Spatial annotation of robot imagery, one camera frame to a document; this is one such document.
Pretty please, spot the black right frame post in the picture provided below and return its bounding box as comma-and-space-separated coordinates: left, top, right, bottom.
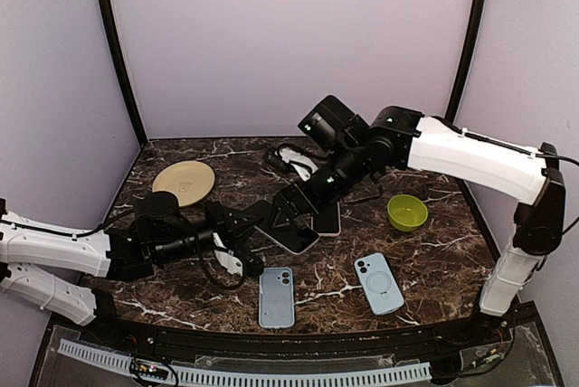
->
444, 0, 486, 122

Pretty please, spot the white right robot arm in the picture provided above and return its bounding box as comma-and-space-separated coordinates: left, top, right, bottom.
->
270, 95, 567, 345

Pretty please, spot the black front table rail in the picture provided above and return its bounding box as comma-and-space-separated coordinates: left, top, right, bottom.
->
49, 300, 539, 363

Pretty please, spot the black left frame post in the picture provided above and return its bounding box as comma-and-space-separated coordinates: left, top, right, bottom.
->
98, 0, 148, 148

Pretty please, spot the black phone light-blue edge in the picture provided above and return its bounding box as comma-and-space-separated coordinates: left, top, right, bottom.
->
311, 203, 341, 237

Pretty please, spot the white-backed phone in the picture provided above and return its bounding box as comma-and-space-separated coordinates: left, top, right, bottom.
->
255, 224, 320, 255

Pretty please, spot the lime green bowl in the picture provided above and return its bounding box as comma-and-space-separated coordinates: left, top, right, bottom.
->
387, 194, 429, 232

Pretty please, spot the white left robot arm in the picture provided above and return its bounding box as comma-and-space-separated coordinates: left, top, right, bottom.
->
1, 192, 263, 347

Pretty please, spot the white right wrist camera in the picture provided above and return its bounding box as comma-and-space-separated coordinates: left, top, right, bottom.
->
263, 143, 318, 181

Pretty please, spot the grey-blue phone case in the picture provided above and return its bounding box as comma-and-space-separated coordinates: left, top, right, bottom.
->
258, 268, 296, 329

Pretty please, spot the beige ceramic plate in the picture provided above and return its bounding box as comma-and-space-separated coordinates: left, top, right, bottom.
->
152, 161, 215, 207

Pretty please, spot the light blue phone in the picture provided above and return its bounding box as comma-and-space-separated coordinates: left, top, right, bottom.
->
354, 252, 404, 316

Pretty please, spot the black frame post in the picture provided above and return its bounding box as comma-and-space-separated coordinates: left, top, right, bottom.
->
98, 0, 148, 148
444, 0, 486, 122

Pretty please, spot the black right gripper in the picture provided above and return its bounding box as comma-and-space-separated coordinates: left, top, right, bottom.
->
266, 140, 369, 231

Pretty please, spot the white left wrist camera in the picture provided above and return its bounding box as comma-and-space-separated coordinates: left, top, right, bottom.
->
212, 232, 264, 278

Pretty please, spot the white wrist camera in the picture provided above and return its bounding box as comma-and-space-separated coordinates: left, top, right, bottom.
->
212, 232, 264, 278
263, 143, 318, 181

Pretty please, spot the white slotted cable duct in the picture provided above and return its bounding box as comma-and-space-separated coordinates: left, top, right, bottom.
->
57, 339, 432, 386

